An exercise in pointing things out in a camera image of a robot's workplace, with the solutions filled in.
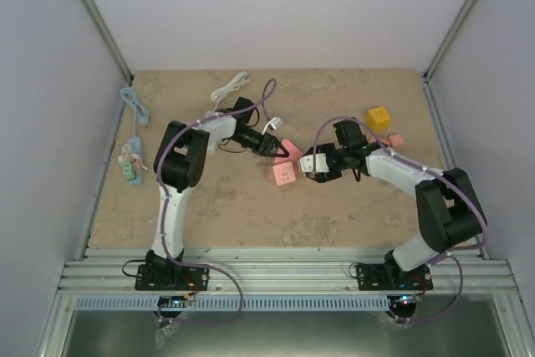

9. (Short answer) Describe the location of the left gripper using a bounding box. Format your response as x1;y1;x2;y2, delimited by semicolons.
231;128;287;159

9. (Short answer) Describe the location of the left aluminium corner post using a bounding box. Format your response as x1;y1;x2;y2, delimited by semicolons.
80;0;134;85

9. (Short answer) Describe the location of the pink cube socket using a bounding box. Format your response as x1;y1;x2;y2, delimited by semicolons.
272;161;298;186

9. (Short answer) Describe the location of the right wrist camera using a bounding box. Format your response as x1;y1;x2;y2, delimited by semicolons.
298;153;330;174

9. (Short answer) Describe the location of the light blue cable duct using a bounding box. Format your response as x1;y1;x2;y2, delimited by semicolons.
75;295;390;312

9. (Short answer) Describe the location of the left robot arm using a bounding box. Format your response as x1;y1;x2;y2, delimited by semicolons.
135;97;289;290

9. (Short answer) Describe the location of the yellow cube socket adapter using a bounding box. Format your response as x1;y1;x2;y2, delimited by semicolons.
365;106;392;131

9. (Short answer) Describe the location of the aluminium rail frame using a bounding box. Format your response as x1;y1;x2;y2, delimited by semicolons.
58;247;518;295

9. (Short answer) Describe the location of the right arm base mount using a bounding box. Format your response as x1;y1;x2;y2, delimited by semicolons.
355;263;434;292

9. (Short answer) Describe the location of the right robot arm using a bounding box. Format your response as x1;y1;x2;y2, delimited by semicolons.
298;116;487;290

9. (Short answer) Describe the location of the pink socket base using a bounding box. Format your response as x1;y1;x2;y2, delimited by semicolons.
267;139;303;186

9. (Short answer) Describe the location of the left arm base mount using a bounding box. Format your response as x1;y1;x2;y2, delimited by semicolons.
135;264;209;292

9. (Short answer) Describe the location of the white power cable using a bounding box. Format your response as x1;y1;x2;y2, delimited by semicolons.
210;72;252;110

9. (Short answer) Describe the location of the light blue power strip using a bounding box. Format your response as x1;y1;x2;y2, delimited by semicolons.
126;136;145;186

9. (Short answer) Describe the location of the right aluminium corner post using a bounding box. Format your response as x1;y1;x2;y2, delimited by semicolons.
422;0;479;84

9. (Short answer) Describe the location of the light blue coiled cable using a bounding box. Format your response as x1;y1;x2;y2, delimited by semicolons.
119;86;151;140

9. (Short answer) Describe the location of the light pink plug adapter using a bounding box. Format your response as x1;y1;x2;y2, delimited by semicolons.
388;134;405;150

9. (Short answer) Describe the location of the white power strip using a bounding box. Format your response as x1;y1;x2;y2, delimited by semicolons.
204;111;234;155

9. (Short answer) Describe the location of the aluminium corner post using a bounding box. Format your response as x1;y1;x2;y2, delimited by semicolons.
80;0;134;85
422;0;479;84

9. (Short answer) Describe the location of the white charger with ribbon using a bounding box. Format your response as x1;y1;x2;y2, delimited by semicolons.
120;143;135;163

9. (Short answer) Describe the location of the green plug adapter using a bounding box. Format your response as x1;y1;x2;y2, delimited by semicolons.
122;163;137;181

